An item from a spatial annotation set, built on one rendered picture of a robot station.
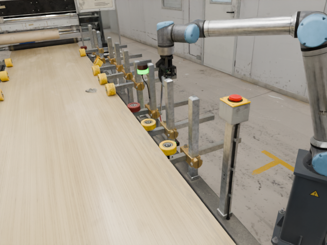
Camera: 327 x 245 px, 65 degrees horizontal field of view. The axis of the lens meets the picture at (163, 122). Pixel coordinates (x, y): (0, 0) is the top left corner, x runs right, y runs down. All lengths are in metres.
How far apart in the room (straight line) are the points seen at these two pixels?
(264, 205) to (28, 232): 1.73
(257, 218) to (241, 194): 0.25
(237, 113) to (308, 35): 0.51
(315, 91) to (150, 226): 0.88
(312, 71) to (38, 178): 1.20
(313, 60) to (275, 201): 1.35
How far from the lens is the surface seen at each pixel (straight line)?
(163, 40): 1.41
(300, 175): 1.64
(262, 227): 2.09
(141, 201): 0.93
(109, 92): 1.76
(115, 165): 1.11
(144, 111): 1.62
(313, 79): 1.27
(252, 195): 2.30
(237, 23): 1.41
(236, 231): 1.12
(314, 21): 1.21
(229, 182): 1.02
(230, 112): 0.83
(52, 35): 3.70
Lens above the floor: 1.56
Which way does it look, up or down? 29 degrees down
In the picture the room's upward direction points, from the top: 3 degrees counter-clockwise
